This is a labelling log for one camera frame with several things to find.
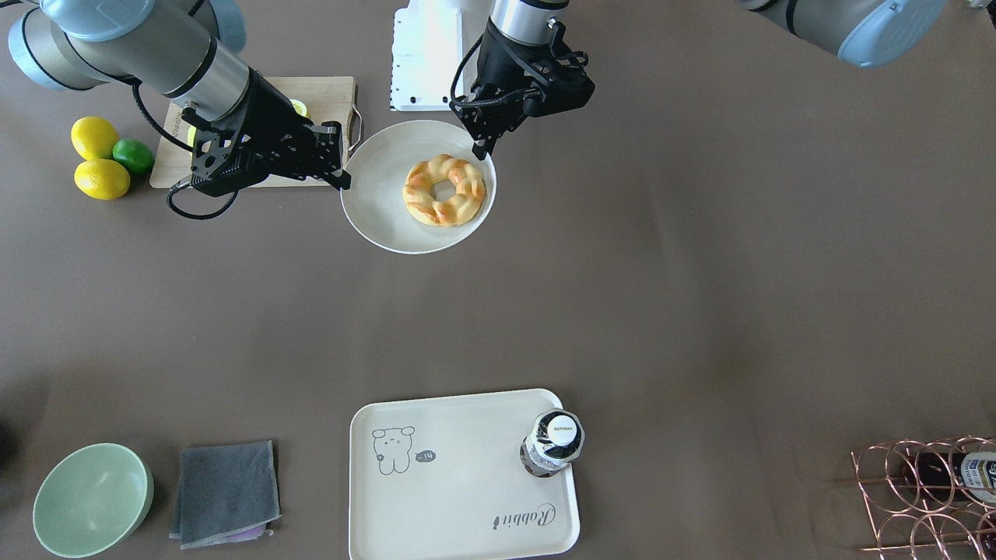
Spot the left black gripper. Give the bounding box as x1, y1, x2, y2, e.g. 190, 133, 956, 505
451, 21, 595, 162

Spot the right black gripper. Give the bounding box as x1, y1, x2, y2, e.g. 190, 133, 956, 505
167, 70, 352, 198

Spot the yellow twisted donut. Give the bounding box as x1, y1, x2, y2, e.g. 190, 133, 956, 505
402, 153, 487, 228

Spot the white round plate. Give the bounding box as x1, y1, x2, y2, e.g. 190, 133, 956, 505
339, 120, 496, 254

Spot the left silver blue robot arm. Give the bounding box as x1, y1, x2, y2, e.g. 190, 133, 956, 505
451, 1, 944, 159

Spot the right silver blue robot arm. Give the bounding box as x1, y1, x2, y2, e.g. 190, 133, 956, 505
8, 1, 351, 196

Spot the dark tea bottle on tray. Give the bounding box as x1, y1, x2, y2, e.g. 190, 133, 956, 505
520, 408, 586, 478

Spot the cream rabbit tray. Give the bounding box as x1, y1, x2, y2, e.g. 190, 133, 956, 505
349, 387, 582, 559

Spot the wooden cutting board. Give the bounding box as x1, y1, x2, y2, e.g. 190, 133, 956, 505
149, 75, 362, 189

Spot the half lemon slice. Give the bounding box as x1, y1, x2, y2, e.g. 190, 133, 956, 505
289, 98, 310, 118

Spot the green lime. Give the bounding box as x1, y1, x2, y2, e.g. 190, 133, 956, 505
111, 138, 156, 175

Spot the yellow lemon near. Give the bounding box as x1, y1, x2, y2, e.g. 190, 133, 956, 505
74, 159, 131, 201

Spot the yellow lemon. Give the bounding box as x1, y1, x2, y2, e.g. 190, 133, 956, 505
70, 116, 120, 162
74, 159, 131, 201

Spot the yellow lemon far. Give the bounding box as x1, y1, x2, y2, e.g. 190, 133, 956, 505
70, 116, 120, 162

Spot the grey folded cloth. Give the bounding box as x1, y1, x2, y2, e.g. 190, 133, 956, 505
170, 440, 281, 549

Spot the green bowl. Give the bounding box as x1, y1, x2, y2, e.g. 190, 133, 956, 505
32, 443, 154, 558

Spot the tea bottle in rack upper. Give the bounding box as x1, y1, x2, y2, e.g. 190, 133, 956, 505
901, 451, 995, 506

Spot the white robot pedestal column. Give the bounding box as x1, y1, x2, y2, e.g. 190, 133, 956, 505
389, 1, 492, 111

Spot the copper wire bottle rack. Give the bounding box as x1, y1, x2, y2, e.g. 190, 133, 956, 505
850, 436, 995, 559

